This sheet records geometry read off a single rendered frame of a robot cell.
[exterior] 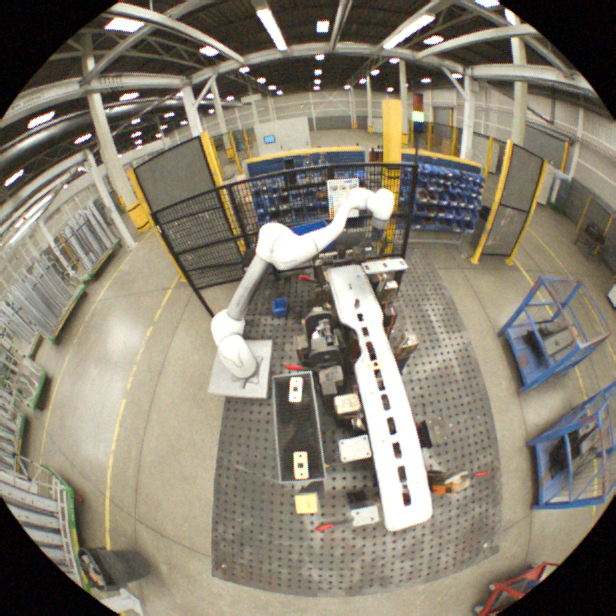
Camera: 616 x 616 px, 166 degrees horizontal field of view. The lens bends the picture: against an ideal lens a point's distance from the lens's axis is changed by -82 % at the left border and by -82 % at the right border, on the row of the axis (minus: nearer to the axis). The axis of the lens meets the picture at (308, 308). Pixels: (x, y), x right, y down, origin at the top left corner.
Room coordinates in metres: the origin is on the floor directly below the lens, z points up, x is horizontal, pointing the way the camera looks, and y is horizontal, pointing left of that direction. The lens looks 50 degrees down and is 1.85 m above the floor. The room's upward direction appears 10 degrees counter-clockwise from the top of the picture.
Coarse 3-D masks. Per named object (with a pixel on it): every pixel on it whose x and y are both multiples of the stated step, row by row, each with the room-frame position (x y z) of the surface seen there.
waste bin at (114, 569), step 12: (84, 552) -1.36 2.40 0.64; (96, 552) -1.24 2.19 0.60; (108, 552) -1.26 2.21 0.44; (120, 552) -1.28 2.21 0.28; (132, 552) -1.29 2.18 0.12; (84, 564) -1.54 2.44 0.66; (96, 564) -1.30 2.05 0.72; (108, 564) -1.31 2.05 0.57; (120, 564) -1.34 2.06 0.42; (132, 564) -1.37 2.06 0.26; (144, 564) -1.40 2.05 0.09; (96, 576) -1.50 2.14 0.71; (108, 576) -1.42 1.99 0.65; (120, 576) -1.46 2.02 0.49; (132, 576) -1.50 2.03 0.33; (144, 576) -1.56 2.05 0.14; (96, 588) -1.71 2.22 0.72; (108, 588) -1.56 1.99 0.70; (120, 588) -1.63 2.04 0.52
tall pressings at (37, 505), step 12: (0, 480) -1.24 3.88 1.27; (0, 492) -1.41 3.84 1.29; (12, 492) -1.33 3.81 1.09; (24, 492) -1.27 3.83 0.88; (12, 504) -1.55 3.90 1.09; (24, 504) -1.55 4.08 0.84; (36, 504) -1.39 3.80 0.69; (48, 504) -1.34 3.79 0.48; (24, 516) -1.65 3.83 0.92; (36, 516) -1.60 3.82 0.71; (48, 516) -1.56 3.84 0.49; (24, 528) -1.87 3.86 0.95; (36, 528) -1.84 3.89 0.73; (48, 528) -1.87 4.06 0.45; (60, 528) -1.73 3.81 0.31; (36, 540) -2.06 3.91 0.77; (48, 540) -1.98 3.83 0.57; (60, 540) -1.95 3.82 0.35; (48, 552) -2.21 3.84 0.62; (60, 552) -2.19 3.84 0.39; (60, 564) -2.46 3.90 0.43; (72, 576) -2.51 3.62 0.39
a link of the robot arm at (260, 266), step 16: (272, 224) 0.94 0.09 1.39; (272, 240) 0.83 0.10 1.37; (256, 256) 0.86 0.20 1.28; (256, 272) 0.81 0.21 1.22; (240, 288) 0.80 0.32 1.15; (256, 288) 0.79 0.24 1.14; (240, 304) 0.75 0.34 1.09; (224, 320) 0.72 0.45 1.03; (240, 320) 0.74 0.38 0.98; (224, 336) 0.65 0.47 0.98
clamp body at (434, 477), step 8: (432, 472) -0.22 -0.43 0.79; (440, 472) -0.23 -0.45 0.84; (448, 472) -0.22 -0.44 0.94; (456, 472) -0.22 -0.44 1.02; (464, 472) -0.23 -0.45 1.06; (432, 480) -0.22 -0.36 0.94; (440, 480) -0.22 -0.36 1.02; (448, 480) -0.22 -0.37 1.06; (456, 480) -0.24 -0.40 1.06; (464, 480) -0.26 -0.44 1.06; (432, 488) -0.27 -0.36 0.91; (464, 488) -0.29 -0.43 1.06; (448, 496) -0.29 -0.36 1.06
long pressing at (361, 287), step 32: (352, 288) 0.80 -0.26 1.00; (352, 320) 0.59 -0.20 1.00; (384, 352) 0.39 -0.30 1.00; (384, 384) 0.24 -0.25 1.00; (384, 416) 0.11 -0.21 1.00; (384, 448) -0.01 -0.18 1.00; (416, 448) -0.06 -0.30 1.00; (384, 480) -0.14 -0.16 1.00; (416, 480) -0.18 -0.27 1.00; (384, 512) -0.27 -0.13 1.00; (416, 512) -0.32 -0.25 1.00
